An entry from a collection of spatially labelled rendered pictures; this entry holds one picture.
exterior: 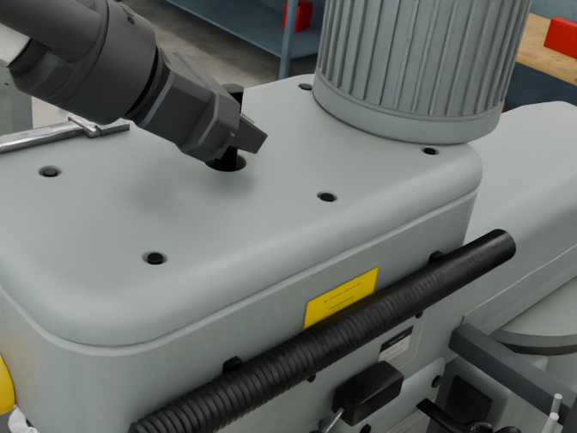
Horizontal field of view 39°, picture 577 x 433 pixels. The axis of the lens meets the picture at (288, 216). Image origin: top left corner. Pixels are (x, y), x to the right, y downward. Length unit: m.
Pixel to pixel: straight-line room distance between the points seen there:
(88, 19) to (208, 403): 0.28
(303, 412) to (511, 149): 0.53
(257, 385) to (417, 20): 0.35
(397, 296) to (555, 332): 0.48
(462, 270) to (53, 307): 0.40
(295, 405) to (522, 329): 0.47
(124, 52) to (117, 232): 0.13
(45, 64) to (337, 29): 0.33
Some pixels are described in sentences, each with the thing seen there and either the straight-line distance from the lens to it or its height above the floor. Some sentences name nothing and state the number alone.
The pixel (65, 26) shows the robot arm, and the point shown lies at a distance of 0.54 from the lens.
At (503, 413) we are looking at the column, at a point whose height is 1.48.
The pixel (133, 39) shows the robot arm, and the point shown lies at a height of 2.02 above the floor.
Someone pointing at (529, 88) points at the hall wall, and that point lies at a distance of 5.45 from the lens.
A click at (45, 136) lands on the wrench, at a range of 0.72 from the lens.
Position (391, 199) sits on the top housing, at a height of 1.88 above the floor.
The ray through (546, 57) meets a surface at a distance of 4.53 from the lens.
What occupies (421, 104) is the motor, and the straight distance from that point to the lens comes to 0.78.
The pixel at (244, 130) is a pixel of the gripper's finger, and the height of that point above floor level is 1.93.
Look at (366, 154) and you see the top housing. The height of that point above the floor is 1.89.
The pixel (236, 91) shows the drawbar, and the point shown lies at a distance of 0.67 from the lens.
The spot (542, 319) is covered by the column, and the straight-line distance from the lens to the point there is 1.18.
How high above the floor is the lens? 2.22
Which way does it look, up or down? 31 degrees down
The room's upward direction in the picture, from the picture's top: 8 degrees clockwise
